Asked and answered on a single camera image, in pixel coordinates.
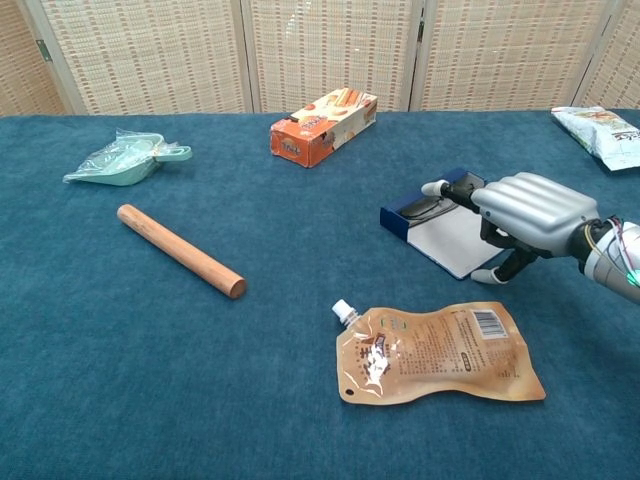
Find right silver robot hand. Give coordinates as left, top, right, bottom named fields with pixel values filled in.
left=420, top=172, right=601, bottom=285

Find blue box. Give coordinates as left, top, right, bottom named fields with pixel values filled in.
left=379, top=168, right=507, bottom=280

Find black eyeglasses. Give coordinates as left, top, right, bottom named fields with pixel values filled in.
left=399, top=197, right=459, bottom=220

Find orange biscuit box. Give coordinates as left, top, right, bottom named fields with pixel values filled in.
left=269, top=87, right=379, bottom=170

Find white snack bag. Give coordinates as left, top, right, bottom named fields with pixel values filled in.
left=550, top=105, right=640, bottom=173

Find tan spout pouch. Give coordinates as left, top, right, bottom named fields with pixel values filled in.
left=330, top=298, right=548, bottom=406

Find wooden rolling pin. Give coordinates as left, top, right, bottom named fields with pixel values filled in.
left=116, top=203, right=248, bottom=301

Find green dustpan in plastic bag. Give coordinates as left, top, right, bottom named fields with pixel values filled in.
left=62, top=128, right=194, bottom=188

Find bamboo folding screen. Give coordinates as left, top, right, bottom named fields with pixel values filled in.
left=0, top=0, right=640, bottom=118

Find blue table cloth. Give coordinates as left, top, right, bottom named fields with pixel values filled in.
left=0, top=108, right=640, bottom=480

